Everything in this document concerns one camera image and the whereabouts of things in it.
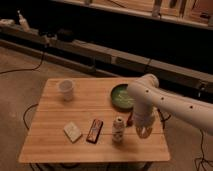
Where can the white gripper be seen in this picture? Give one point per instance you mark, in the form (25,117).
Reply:
(143,125)

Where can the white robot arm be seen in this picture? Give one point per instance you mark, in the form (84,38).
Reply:
(146,95)

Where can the small white bottle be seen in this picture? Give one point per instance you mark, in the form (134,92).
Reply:
(118,129)

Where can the white spray bottle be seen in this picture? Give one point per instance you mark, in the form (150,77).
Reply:
(23,22)

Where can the dark red oval object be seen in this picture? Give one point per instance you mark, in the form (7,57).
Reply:
(129,120)

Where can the green round bowl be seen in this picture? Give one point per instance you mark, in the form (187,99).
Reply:
(120,97)

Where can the wooden table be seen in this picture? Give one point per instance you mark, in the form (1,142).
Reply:
(80,130)

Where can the translucent plastic cup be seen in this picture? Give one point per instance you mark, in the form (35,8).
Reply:
(66,88)

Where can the black device on ledge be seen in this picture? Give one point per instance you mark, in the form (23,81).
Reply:
(65,35)

